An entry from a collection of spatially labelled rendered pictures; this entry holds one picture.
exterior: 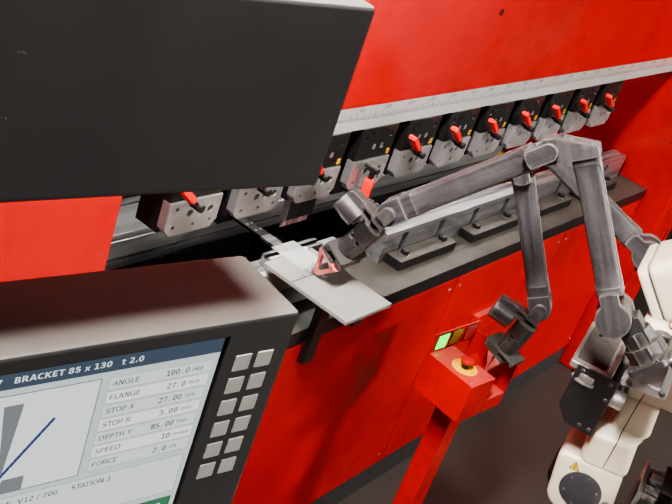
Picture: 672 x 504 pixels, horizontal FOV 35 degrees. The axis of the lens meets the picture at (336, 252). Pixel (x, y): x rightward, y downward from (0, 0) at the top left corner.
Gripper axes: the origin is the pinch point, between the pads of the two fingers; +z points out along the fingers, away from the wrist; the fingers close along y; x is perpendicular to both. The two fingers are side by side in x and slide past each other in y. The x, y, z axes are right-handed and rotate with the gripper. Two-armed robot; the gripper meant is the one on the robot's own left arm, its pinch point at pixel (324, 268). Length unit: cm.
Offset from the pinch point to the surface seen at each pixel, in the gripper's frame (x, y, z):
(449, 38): -31, -32, -44
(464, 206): -6, -84, 9
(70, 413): 25, 130, -70
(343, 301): 10.0, 4.3, -3.3
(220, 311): 23, 113, -78
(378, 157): -17.1, -18.9, -17.6
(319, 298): 6.8, 9.2, -1.7
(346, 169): -17.1, -8.6, -14.9
